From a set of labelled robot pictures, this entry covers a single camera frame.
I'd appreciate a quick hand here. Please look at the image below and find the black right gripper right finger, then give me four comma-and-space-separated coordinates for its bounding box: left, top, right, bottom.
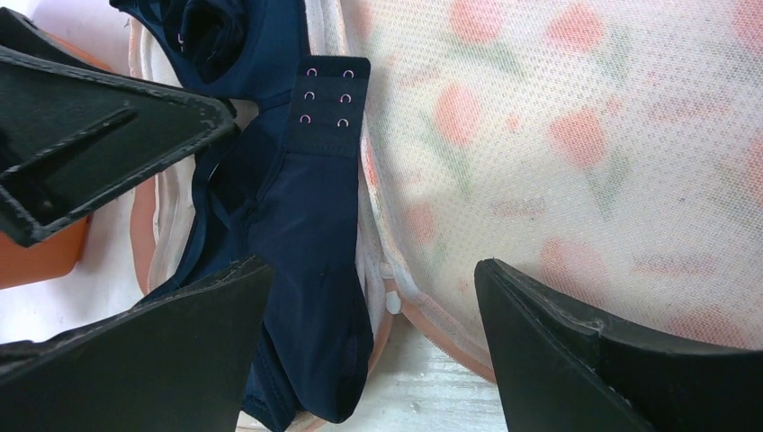
474, 259, 762, 431

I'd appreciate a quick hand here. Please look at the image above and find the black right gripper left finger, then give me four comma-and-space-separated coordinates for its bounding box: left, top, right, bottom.
1, 257, 273, 431

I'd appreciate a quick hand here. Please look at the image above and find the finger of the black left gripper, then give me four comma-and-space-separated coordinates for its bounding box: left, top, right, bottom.
1, 8, 236, 247

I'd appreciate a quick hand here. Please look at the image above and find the floral padded bra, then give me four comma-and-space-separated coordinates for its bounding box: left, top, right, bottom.
130, 0, 762, 383

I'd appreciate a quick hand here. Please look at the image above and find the navy blue bra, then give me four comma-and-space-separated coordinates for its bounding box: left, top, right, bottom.
114, 1, 373, 431

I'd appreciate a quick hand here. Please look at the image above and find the orange plastic tub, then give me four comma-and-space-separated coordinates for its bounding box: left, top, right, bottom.
1, 33, 97, 288

